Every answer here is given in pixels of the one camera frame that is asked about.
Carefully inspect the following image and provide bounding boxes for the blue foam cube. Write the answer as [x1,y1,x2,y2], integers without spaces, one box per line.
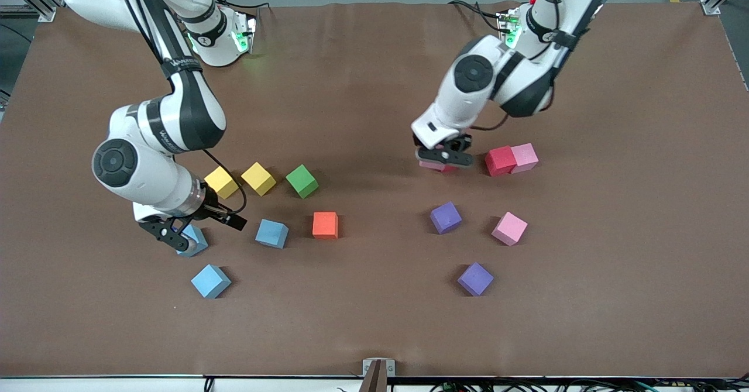
[255,218,290,250]
[176,223,209,258]
[190,263,232,300]

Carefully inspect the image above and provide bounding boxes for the green foam cube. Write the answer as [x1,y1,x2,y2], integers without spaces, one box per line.
[285,164,320,200]

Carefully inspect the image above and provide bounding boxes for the yellow foam cube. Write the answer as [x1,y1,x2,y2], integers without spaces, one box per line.
[240,161,277,197]
[204,165,242,200]

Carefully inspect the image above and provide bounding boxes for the orange foam cube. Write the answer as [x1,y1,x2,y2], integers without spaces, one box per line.
[312,211,340,240]

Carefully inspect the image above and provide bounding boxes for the purple foam cube with dent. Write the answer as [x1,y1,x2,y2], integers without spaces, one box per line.
[456,262,495,297]

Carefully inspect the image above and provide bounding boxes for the brown table mat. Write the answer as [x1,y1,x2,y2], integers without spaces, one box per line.
[0,0,749,379]

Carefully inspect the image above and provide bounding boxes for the black left arm base cable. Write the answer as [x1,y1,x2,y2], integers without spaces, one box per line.
[448,0,511,35]

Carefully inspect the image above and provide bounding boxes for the metal pole bracket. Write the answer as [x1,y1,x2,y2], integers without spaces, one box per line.
[360,358,396,392]

